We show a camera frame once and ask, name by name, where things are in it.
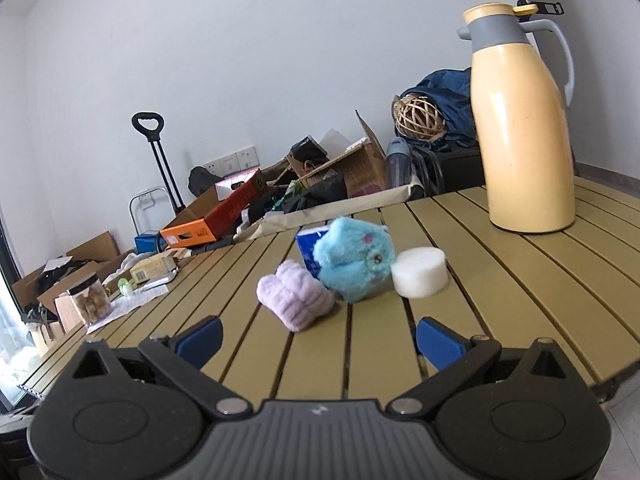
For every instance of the woven rattan ball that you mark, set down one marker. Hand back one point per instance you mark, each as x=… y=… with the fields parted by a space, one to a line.
x=417 y=118

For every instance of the small tan carton box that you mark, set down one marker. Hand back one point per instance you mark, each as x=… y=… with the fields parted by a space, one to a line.
x=151 y=268

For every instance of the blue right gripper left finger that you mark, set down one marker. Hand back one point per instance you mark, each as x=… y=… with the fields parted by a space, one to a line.
x=200 y=342

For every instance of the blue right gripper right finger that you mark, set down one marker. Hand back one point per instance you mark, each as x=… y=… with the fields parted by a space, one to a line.
x=439 y=344

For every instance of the cream yellow thermos jug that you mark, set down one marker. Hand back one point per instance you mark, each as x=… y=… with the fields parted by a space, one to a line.
x=519 y=115

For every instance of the blue tissue pack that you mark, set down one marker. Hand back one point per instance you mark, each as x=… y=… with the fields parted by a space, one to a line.
x=306 y=240

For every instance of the brown cardboard box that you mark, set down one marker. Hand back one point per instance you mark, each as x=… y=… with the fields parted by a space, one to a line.
x=362 y=165

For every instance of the blue plush toy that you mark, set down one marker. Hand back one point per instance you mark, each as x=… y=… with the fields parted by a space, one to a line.
x=355 y=257

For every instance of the white wall socket panel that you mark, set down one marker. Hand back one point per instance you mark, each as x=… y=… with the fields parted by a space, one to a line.
x=244 y=159

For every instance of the lilac fuzzy sock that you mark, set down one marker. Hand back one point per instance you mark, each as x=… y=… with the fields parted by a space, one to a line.
x=294 y=295

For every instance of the orange cardboard box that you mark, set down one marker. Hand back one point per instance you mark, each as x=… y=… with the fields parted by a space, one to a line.
x=208 y=219

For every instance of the open cardboard boxes left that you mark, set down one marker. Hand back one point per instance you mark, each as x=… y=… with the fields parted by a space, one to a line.
x=43 y=293

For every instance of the white foam cylinder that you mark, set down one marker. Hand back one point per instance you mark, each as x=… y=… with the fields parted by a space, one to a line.
x=419 y=272

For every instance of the clear jar of snacks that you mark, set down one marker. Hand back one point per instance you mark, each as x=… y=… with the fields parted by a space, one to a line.
x=90 y=300

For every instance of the black trolley handle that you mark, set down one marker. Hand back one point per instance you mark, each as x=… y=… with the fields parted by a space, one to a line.
x=150 y=125

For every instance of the white paper sheet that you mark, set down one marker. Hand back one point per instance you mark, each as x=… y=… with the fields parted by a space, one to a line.
x=124 y=305

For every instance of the dark blue cloth bag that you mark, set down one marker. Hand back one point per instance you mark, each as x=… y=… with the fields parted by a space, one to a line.
x=450 y=92

